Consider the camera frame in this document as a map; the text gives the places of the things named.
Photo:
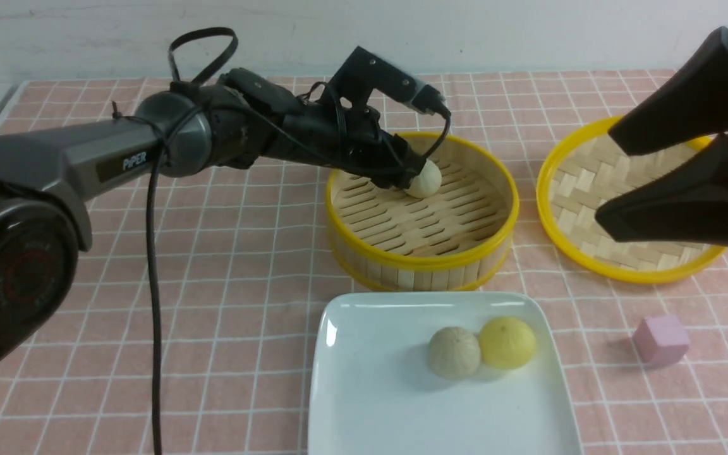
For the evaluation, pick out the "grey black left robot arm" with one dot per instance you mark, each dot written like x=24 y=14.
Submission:
x=48 y=176

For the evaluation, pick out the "white square plate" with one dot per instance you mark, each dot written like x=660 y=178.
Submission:
x=372 y=392

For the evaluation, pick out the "pink cube block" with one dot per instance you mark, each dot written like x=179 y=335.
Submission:
x=661 y=341

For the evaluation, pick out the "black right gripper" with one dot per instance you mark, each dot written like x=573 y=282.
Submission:
x=689 y=204

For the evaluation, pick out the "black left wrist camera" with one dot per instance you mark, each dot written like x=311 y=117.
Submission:
x=364 y=72

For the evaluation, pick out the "yellow-rimmed woven steamer lid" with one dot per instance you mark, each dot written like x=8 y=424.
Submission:
x=587 y=169

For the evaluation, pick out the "yellow-rimmed bamboo steamer basket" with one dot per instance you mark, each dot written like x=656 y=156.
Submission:
x=455 y=240

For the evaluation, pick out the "white steamed bun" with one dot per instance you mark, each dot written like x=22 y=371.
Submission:
x=453 y=353
x=427 y=183

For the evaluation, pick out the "pink checkered tablecloth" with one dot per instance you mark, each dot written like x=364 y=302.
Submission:
x=245 y=273

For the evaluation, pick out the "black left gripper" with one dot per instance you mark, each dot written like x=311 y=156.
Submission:
x=361 y=147

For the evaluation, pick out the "yellow steamed bun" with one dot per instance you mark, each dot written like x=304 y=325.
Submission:
x=507 y=343

